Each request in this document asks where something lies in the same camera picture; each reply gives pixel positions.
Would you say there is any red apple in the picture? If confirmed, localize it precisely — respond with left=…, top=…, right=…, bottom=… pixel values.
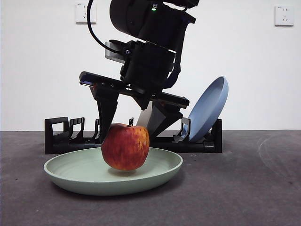
left=101, top=123, right=151, bottom=171

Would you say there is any green round plate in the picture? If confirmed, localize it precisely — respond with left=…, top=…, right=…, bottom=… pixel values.
left=43, top=147, right=183, bottom=196

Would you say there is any white round plate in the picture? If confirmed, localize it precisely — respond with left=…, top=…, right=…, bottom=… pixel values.
left=137, top=105, right=153, bottom=130

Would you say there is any blue round plate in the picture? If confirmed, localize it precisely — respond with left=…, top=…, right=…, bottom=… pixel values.
left=187, top=75, right=229, bottom=143

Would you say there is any black plate rack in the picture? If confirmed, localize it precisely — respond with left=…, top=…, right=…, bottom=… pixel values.
left=44, top=116, right=222, bottom=155

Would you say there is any black flat cable strap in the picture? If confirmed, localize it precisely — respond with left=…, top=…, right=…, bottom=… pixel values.
left=162, top=53, right=182, bottom=90

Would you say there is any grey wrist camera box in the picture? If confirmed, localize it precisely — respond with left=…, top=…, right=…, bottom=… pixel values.
left=104, top=39, right=133, bottom=64

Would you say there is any thin black cable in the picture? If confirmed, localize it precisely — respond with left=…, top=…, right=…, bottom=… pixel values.
left=87, top=0, right=123, bottom=54

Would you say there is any white wall socket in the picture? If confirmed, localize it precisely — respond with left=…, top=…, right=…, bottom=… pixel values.
left=274, top=5, right=294, bottom=27
left=75, top=2, right=97, bottom=24

